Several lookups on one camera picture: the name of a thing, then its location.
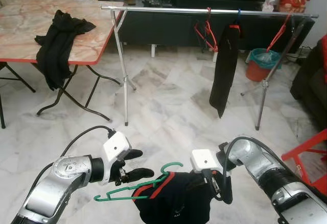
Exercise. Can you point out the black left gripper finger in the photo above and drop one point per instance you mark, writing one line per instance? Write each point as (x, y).
(139, 174)
(134, 154)

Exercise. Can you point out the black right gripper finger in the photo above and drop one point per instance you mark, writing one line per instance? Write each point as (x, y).
(226, 191)

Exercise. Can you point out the green plastic hanger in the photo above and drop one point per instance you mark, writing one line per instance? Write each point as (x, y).
(127, 189)

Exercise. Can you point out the navy sports shirt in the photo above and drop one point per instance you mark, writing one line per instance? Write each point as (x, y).
(173, 198)

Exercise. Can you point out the black printed shirt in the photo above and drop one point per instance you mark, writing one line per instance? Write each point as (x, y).
(225, 70)

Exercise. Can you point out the black knit garment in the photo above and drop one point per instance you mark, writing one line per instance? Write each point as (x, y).
(59, 45)

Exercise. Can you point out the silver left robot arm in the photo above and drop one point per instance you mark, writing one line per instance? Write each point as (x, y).
(51, 183)

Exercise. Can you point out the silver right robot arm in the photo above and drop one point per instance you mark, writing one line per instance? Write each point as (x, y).
(276, 178)

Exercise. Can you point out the red plastic hanger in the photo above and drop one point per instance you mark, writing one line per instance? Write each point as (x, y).
(208, 24)
(278, 32)

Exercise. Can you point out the blue plastic hanger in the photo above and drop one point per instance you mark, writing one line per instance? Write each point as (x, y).
(238, 14)

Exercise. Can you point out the red plastic stool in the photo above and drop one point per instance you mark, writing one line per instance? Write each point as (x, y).
(309, 157)

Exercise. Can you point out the dark grey sofa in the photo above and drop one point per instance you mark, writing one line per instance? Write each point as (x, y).
(311, 96)

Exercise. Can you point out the orange bucket with teal bag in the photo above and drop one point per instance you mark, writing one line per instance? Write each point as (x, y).
(263, 63)

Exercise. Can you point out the black TV console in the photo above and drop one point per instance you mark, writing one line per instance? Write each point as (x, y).
(168, 29)

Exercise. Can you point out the red cushion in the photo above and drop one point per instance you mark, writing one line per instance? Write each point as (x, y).
(324, 55)

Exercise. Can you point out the silver clothes rack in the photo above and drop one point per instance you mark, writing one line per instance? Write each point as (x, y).
(168, 10)

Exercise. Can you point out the marble folding table red edge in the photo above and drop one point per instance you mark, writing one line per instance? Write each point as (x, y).
(20, 29)

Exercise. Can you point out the black soundbar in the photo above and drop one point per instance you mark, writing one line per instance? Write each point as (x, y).
(219, 3)

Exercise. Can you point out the white tissue box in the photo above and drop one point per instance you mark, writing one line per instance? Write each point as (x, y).
(268, 5)

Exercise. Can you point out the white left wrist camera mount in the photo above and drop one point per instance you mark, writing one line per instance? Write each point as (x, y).
(116, 147)

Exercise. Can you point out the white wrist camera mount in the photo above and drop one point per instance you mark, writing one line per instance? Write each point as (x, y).
(116, 147)
(205, 160)

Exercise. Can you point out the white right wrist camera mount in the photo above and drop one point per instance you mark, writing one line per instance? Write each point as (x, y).
(205, 160)

